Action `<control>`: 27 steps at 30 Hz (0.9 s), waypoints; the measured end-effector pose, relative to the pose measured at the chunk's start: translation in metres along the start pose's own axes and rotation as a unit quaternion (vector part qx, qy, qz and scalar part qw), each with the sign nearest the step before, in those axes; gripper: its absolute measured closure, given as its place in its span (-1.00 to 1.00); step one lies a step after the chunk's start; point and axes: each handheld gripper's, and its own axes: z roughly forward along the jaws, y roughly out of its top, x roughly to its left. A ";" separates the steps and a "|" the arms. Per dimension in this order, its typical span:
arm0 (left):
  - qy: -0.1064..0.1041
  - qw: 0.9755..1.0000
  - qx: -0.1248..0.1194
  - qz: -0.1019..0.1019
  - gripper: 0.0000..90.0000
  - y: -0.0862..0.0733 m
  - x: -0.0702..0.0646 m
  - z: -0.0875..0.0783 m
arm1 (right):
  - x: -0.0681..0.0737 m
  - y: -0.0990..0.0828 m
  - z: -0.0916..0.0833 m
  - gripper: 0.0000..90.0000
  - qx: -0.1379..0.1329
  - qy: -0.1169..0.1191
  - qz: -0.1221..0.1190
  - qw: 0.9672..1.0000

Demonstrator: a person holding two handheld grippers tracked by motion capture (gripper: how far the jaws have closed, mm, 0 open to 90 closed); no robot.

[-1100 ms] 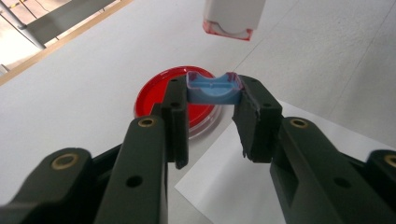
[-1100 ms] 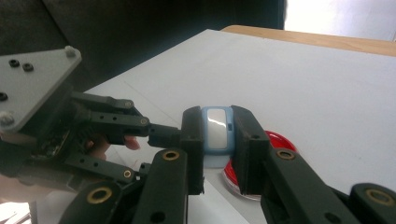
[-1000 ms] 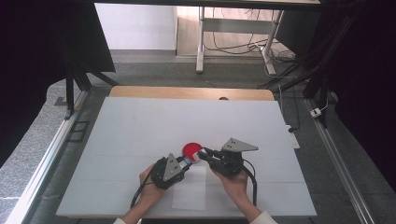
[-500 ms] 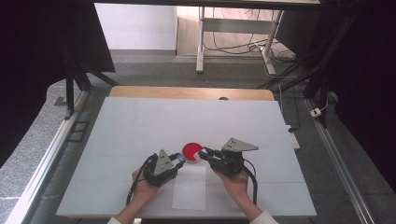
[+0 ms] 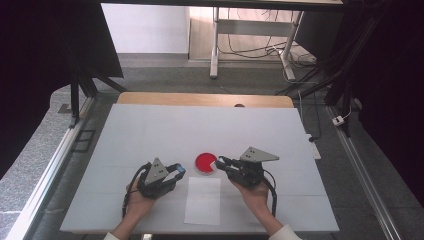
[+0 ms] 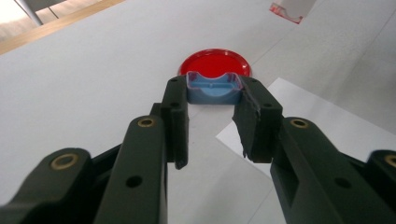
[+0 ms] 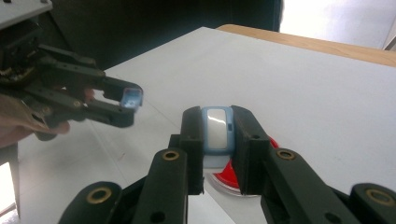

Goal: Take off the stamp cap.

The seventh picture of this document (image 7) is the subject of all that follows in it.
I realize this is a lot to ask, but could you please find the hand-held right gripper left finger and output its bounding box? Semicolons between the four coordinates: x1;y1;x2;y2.
132;105;205;224

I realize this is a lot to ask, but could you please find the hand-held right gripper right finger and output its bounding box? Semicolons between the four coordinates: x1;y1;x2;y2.
230;105;362;224

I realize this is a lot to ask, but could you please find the blue stamp cap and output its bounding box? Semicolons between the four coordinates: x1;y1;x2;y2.
120;87;145;113

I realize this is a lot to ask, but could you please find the round red ink pad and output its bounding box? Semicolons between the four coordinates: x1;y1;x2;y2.
204;135;280;198

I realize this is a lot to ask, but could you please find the small blue white stamp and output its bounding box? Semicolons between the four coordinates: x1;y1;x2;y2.
200;105;235;169

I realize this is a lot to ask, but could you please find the white board table cover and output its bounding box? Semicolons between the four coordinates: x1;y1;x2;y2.
17;26;396;224

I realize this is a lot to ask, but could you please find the wooden table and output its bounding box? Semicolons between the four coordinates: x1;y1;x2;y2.
216;23;396;68

